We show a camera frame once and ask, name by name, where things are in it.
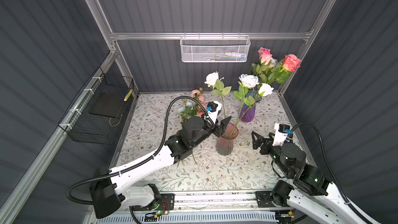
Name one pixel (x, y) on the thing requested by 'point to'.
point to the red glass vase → (224, 144)
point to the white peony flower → (185, 112)
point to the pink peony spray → (197, 95)
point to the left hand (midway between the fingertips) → (226, 113)
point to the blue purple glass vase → (247, 112)
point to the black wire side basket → (97, 114)
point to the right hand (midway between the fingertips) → (262, 135)
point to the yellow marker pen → (128, 95)
